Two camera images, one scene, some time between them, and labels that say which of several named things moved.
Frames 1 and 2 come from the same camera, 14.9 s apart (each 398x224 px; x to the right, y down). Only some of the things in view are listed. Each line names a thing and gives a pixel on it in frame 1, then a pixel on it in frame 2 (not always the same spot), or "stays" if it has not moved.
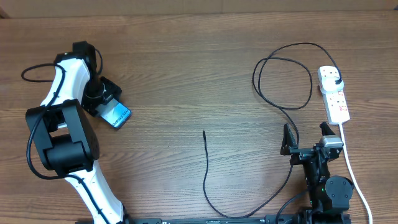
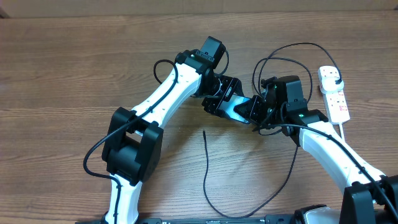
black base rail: [293, 218] stays
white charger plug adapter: [328, 84] stays
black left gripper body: [97, 91] to [227, 84]
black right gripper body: [300, 155] to [261, 114]
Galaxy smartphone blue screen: [114, 112] to [227, 107]
